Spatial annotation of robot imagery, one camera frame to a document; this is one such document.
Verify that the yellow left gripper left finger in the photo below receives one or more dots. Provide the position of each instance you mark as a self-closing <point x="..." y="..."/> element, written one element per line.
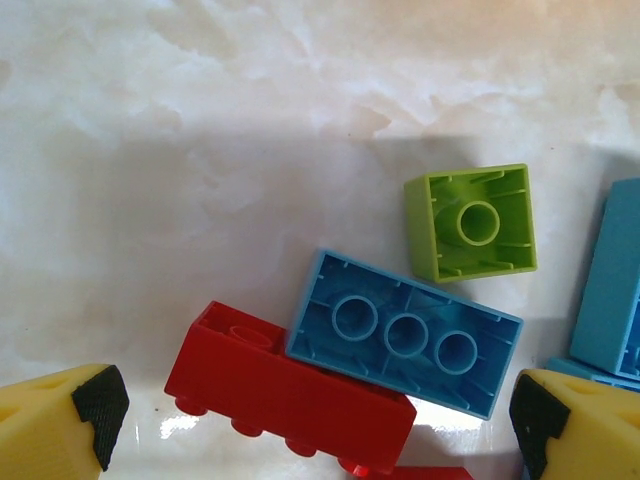
<point x="40" y="435"/>

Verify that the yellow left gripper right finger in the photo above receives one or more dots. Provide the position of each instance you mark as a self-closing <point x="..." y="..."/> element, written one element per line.
<point x="595" y="435"/>

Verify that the blue lego brick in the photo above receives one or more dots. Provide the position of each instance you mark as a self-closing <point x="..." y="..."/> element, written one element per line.
<point x="575" y="367"/>
<point x="320" y="300"/>
<point x="615" y="275"/>

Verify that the red lego brick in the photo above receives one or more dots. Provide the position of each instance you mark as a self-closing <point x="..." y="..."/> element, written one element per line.
<point x="300" y="400"/>
<point x="430" y="474"/>

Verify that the small square lime lego brick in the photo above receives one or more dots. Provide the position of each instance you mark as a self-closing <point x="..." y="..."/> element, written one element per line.
<point x="450" y="200"/>

